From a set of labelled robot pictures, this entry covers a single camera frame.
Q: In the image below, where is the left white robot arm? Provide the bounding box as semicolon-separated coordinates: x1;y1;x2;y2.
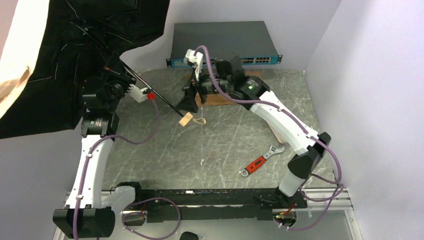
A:
52;52;155;240

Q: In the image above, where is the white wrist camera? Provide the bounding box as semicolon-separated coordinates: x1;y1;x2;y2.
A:
183;49;204;82
128;84;156;103

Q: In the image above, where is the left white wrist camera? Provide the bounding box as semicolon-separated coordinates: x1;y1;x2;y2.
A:
128;84;156;103

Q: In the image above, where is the wooden base board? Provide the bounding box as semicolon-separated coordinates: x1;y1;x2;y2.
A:
183;71;263;109

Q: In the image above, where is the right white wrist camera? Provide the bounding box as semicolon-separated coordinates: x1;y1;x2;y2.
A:
183;49;204;82

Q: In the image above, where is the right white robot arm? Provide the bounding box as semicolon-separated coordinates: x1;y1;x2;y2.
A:
176;49;331;198

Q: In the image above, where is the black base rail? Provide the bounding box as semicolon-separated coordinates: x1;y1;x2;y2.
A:
125;188;308;223

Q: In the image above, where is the grey network switch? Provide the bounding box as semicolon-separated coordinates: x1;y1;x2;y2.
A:
166;21;283;68

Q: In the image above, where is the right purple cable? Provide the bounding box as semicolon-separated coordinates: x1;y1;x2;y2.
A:
193;45;345;232

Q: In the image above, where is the red handled adjustable wrench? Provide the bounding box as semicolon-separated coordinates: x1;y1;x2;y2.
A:
240;143;286;177

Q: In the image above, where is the beige black folding umbrella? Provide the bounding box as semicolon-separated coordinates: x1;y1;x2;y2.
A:
0;0;207;140

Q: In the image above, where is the aluminium frame rail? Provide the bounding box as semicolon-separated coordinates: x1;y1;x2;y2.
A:
52;70;354;240

